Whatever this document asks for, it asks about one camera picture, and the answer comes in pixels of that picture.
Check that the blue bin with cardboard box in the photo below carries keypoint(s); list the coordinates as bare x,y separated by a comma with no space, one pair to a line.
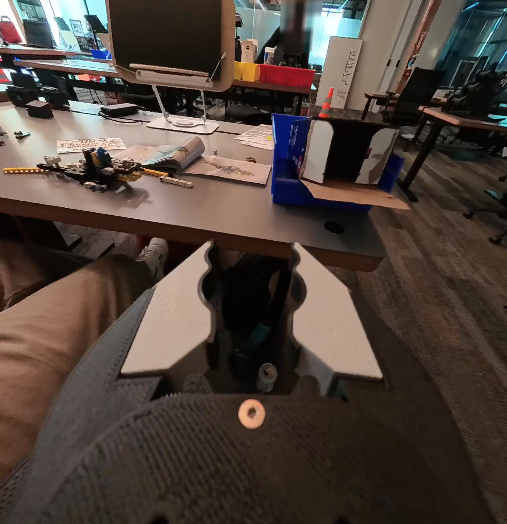
286,184

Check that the white sign board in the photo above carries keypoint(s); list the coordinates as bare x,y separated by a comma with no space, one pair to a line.
344,69

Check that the flat instruction booklet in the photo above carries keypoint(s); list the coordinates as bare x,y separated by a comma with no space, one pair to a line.
237,172

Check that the white lego beam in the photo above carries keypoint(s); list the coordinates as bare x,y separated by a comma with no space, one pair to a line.
176,181

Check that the black power adapter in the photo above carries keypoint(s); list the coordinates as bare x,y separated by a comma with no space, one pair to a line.
119,109

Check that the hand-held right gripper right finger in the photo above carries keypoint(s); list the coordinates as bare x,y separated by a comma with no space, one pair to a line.
335,327

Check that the long wooden desk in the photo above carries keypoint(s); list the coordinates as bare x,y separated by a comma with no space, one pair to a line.
40,51
65,67

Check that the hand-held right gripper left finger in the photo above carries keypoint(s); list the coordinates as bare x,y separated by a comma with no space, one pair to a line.
171,323

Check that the red storage bin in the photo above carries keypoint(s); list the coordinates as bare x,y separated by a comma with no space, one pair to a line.
286,76

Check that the office chair wheel base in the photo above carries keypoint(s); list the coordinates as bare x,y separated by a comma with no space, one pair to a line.
493,204

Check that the small black box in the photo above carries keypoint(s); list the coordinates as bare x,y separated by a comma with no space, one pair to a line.
39,109

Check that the striped sticker sheet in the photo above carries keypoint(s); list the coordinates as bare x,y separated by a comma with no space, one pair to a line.
91,144

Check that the wooden side desk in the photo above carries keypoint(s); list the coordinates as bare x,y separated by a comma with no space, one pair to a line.
462,118

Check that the lego model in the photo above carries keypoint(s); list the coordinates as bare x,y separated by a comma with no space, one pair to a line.
95,170

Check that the yellow storage bin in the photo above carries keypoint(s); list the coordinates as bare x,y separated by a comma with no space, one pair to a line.
246,71

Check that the white sneaker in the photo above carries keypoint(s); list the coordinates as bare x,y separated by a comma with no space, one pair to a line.
155,254

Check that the white carton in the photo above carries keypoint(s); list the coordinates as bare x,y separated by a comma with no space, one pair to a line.
249,50

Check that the white bottle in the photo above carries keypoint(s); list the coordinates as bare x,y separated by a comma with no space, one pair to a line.
269,56

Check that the black device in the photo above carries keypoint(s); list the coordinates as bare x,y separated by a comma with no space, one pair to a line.
20,96

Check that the person's khaki trouser leg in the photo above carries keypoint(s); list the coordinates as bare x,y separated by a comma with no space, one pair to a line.
36,348
16,270

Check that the red bag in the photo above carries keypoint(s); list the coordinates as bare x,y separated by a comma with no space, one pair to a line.
7,32

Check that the yellow lego beam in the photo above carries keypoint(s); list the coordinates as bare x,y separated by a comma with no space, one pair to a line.
22,170

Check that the clear plastic bags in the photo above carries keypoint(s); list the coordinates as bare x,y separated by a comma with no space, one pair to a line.
255,137

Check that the open cardboard box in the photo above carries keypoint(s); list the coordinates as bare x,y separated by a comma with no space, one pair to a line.
347,192

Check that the small blue bin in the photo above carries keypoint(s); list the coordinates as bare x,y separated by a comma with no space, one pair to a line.
102,54

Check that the open instruction booklet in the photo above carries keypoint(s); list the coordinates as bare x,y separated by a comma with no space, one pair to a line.
167,157

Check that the dark monitor on white stand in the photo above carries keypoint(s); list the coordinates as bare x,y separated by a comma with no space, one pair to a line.
167,37

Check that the orange traffic cone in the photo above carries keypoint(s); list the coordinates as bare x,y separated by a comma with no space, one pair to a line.
328,104

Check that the black office chair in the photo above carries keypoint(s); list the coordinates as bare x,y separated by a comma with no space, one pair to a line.
417,96

